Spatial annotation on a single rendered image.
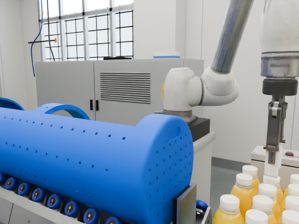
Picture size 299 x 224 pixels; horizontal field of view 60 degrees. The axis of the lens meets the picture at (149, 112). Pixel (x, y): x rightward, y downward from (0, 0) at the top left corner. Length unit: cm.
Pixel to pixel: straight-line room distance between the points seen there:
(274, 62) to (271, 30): 7
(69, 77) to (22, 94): 315
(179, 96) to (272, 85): 71
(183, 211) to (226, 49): 83
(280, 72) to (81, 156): 50
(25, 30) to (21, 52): 48
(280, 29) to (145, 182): 43
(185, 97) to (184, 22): 252
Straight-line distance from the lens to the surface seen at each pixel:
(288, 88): 66
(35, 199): 90
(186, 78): 130
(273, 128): 64
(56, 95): 347
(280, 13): 65
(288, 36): 64
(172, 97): 130
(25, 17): 632
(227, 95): 138
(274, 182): 73
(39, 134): 80
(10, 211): 103
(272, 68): 65
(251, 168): 78
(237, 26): 124
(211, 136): 143
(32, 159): 81
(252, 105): 346
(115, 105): 279
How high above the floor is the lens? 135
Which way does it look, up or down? 9 degrees down
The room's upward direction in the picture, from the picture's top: straight up
